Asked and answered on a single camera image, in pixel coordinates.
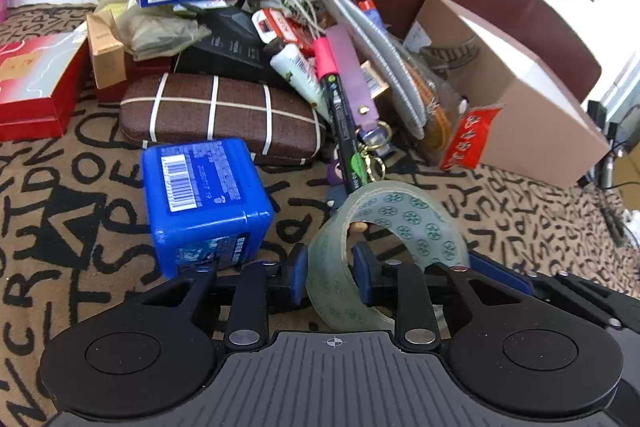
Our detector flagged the purple figurine toy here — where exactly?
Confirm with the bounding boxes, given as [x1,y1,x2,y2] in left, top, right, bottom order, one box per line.
[326,159,369,234]

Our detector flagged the black pink marker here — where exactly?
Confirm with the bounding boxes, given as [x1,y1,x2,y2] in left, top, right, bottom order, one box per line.
[314,37,368,193]

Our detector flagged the red flat gift box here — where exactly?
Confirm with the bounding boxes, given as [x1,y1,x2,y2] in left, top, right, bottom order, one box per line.
[0,25,91,142]

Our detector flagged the brown cardboard box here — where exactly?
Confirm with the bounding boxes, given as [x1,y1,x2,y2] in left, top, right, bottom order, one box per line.
[406,0,610,187]

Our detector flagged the black pouch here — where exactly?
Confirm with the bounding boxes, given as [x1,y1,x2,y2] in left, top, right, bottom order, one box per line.
[172,6,284,87]

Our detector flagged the brown checkered glasses case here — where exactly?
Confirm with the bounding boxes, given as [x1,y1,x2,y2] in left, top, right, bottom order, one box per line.
[119,74,326,166]

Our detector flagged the blue plastic box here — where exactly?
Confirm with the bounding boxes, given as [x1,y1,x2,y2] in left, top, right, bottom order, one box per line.
[142,138,274,279]

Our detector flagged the clear printed tape roll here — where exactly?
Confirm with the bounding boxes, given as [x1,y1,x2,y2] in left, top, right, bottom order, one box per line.
[306,181,470,332]

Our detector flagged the brown hair claw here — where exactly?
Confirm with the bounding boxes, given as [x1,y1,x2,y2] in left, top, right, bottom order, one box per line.
[419,37,480,80]

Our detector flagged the cookie pack red label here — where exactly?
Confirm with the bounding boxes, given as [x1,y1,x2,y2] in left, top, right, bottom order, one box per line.
[390,36,502,170]

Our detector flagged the small tan carton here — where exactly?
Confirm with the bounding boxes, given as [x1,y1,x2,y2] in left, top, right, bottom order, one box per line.
[86,10,127,90]

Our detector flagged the white tube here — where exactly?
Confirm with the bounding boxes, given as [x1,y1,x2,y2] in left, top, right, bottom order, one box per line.
[269,43,331,122]

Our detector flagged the purple strap keychain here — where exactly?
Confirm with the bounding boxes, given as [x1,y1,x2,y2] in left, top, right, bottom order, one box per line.
[326,25,393,181]

